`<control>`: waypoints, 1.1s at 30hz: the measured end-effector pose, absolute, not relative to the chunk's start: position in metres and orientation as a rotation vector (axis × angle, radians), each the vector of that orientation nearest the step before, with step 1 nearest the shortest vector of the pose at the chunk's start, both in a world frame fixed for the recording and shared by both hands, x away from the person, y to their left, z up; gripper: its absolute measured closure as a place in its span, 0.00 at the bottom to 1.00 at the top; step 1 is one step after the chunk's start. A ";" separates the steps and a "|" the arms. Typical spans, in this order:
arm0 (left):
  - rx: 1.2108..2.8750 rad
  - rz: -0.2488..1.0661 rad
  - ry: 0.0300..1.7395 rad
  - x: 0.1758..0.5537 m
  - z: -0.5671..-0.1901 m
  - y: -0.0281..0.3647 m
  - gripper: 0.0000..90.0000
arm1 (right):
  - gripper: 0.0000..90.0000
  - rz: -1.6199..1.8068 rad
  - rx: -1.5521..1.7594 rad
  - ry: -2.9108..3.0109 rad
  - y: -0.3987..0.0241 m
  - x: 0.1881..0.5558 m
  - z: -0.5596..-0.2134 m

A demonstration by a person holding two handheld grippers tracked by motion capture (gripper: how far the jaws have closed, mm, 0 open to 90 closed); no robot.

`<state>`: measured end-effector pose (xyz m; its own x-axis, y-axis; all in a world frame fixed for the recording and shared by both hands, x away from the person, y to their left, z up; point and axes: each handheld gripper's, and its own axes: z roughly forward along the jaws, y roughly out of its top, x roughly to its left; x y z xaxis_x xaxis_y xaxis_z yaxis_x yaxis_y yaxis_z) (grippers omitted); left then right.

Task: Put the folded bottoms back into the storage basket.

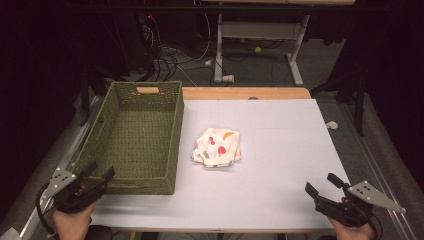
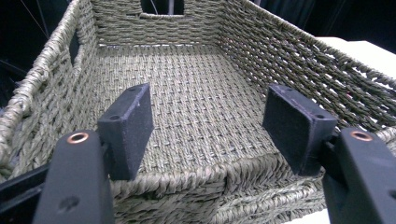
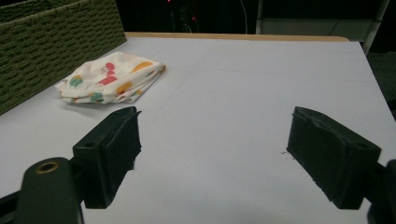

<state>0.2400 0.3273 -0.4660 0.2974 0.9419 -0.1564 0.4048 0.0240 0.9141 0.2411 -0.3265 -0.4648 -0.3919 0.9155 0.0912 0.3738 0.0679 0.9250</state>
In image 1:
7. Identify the black floor cable bundle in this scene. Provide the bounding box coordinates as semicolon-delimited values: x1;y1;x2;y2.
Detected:
143;39;223;88

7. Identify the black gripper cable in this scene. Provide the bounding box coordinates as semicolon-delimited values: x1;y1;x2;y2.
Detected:
35;184;58;238
364;204;384;240

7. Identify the person's left hand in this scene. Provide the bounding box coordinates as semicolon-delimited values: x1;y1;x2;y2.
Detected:
52;201;98;240

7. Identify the person's right hand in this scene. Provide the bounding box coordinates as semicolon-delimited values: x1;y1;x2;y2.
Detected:
326;216;376;240

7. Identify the green woven basket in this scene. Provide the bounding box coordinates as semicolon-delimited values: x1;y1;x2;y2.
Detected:
71;80;185;196

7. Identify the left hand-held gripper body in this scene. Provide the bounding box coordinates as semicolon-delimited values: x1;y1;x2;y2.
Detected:
40;166;108;215

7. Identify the white floor cable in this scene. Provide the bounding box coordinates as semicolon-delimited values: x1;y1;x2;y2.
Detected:
162;46;198;88

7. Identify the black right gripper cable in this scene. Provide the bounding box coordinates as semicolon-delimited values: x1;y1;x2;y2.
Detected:
364;204;384;240

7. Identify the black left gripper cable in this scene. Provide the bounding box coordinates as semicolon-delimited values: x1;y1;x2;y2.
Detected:
35;184;58;238

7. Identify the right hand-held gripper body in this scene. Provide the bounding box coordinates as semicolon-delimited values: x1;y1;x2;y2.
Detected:
313;180;407;229

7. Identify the black metal stand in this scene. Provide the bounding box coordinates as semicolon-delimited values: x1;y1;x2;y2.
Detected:
79;64;112;127
309;71;368;137

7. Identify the fruit print cloth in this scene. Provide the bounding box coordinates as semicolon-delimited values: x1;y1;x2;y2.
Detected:
191;127;243;169

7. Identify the desk with white metal frame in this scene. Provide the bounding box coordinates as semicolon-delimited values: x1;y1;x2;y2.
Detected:
199;0;356;87

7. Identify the aluminium rail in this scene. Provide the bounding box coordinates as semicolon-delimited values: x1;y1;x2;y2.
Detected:
18;96;104;240
336;99;424;240

